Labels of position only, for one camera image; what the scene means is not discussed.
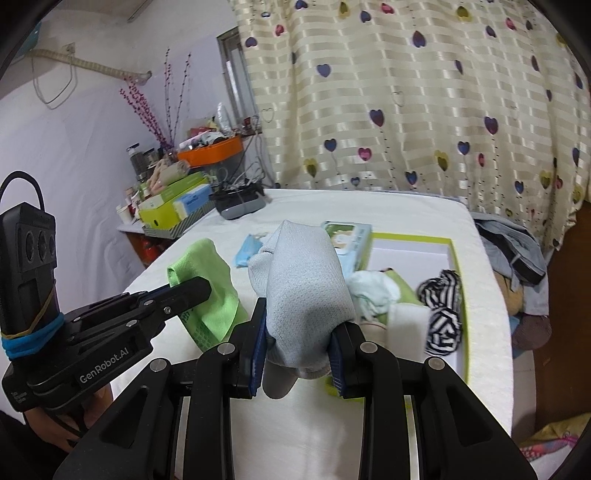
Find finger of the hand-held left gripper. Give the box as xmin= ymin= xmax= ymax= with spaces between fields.
xmin=67 ymin=277 xmax=213 ymax=344
xmin=121 ymin=284 xmax=174 ymax=303

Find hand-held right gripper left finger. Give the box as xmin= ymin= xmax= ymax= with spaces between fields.
xmin=53 ymin=298 xmax=269 ymax=480

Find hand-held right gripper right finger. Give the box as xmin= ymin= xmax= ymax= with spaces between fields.
xmin=329 ymin=323 xmax=539 ymax=480

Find green cloth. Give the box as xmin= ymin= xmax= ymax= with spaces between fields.
xmin=167 ymin=239 xmax=249 ymax=352

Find grey sock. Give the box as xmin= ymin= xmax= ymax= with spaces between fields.
xmin=248 ymin=220 xmax=356 ymax=400

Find black white striped sock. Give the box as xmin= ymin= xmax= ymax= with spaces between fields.
xmin=417 ymin=269 xmax=462 ymax=310
xmin=424 ymin=307 xmax=464 ymax=357

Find white box with green rim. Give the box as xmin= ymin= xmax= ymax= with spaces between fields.
xmin=365 ymin=232 xmax=472 ymax=386

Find person's left hand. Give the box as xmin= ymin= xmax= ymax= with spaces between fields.
xmin=25 ymin=385 xmax=114 ymax=453

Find white towel with thin stripes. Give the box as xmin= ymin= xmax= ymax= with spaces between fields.
xmin=358 ymin=320 xmax=389 ymax=346

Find grey striped storage tray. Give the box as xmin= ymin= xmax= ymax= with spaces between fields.
xmin=143 ymin=205 xmax=218 ymax=238

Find blue elastic band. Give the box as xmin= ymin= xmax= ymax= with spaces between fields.
xmin=0 ymin=313 xmax=65 ymax=361

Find light blue face mask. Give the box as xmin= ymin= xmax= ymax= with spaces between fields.
xmin=235 ymin=234 xmax=269 ymax=268

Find yellow-green cardboard box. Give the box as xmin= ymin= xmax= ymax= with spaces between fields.
xmin=139 ymin=198 xmax=215 ymax=228

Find blue white tissue pack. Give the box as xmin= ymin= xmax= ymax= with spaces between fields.
xmin=178 ymin=185 xmax=212 ymax=217

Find black and grey device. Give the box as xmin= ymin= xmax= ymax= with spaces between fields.
xmin=209 ymin=181 xmax=269 ymax=220

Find green and white carton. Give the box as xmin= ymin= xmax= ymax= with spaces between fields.
xmin=139 ymin=173 xmax=208 ymax=208

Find pink beige cloth bundle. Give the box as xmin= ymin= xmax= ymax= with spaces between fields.
xmin=147 ymin=159 xmax=190 ymax=190

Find wet wipes pack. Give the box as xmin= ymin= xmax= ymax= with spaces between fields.
xmin=321 ymin=220 xmax=374 ymax=273

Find dark lidded bottle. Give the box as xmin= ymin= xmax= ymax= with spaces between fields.
xmin=127 ymin=144 xmax=147 ymax=183

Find orange plastic tray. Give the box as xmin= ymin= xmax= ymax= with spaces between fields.
xmin=177 ymin=136 xmax=244 ymax=168

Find pile of small toiletries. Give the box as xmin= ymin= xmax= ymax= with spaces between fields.
xmin=178 ymin=104 xmax=241 ymax=151

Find purple decorative branches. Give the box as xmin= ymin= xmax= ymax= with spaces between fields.
xmin=119 ymin=48 xmax=192 ymax=153

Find brown beige cloth bundle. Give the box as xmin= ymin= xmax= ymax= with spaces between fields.
xmin=492 ymin=270 xmax=552 ymax=352

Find grey clothing pile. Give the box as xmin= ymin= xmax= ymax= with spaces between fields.
xmin=475 ymin=215 xmax=550 ymax=287

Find colourful printed bag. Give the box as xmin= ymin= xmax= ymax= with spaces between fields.
xmin=519 ymin=418 xmax=583 ymax=462

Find brown wooden wardrobe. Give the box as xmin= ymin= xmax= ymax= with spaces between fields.
xmin=538 ymin=198 xmax=591 ymax=428

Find cream heart print curtain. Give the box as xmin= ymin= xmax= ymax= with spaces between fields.
xmin=228 ymin=0 xmax=591 ymax=252

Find black cable loop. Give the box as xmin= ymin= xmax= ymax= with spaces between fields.
xmin=0 ymin=171 xmax=45 ymax=214

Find beige wall pipe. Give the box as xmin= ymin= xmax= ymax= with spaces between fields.
xmin=25 ymin=44 xmax=153 ymax=109

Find metal window frame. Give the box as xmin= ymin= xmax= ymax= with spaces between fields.
xmin=217 ymin=28 xmax=264 ymax=134

